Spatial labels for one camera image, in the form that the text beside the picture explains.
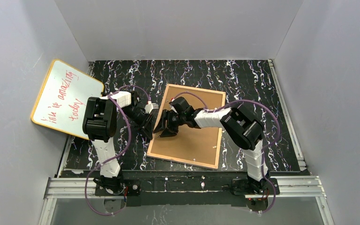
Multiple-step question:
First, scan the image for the brown fibreboard backing board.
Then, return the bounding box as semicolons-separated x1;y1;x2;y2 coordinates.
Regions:
147;84;226;169

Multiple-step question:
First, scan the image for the wooden picture frame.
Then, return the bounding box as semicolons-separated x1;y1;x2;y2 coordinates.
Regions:
147;84;226;169

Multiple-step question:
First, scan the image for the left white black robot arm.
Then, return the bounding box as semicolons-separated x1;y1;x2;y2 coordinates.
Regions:
82;90;158;195

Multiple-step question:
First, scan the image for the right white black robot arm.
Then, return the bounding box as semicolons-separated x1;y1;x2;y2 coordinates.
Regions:
153;97;270;198

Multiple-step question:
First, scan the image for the black marble pattern mat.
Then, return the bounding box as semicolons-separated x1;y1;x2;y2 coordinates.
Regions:
60;60;302;174

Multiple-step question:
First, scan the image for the yellow rimmed whiteboard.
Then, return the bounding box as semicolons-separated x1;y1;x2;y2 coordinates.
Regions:
30;60;105;140

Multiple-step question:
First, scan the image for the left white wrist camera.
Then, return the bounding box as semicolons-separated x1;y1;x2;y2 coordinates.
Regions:
144;100;159;114

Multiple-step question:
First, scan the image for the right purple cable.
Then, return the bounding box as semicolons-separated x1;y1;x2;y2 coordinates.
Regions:
171;91;281;215

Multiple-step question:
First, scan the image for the purple cable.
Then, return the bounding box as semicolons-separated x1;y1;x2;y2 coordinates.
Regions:
84;84;153;217
171;91;281;215

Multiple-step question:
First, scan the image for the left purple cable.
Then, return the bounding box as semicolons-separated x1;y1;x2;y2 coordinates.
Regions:
84;84;153;217

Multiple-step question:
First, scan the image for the aluminium rail base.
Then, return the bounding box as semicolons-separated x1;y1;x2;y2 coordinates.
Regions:
39;174;334;225

